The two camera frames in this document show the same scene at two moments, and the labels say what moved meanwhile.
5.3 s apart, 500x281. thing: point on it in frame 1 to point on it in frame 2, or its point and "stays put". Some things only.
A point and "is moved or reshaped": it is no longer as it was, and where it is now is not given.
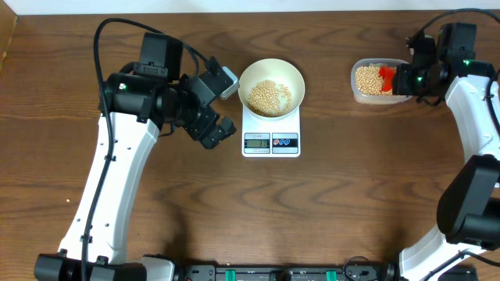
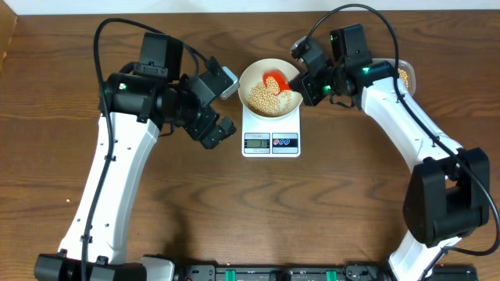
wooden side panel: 8,25 stays put
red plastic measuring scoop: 387,74 is moved or reshaped
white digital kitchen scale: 279,138 stays put
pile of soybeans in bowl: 266,100 stays put
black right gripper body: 413,81 to 326,83
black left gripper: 198,129 stays put
